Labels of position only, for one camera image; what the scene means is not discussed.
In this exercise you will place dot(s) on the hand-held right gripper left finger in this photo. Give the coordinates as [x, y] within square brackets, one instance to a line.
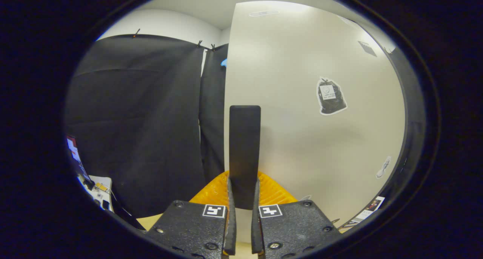
[231, 229]

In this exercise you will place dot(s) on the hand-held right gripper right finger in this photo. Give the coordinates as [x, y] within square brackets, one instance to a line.
[256, 229]

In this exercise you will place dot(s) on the grey cabinet door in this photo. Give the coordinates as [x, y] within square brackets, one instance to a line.
[302, 138]

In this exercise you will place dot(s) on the white book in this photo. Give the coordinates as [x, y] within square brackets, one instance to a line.
[371, 206]

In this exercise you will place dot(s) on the white cluttered side table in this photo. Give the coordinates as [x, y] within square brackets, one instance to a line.
[102, 189]

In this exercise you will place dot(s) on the black backdrop cloth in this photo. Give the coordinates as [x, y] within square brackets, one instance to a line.
[143, 119]

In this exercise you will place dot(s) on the red white blue sign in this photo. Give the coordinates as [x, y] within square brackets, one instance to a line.
[73, 149]

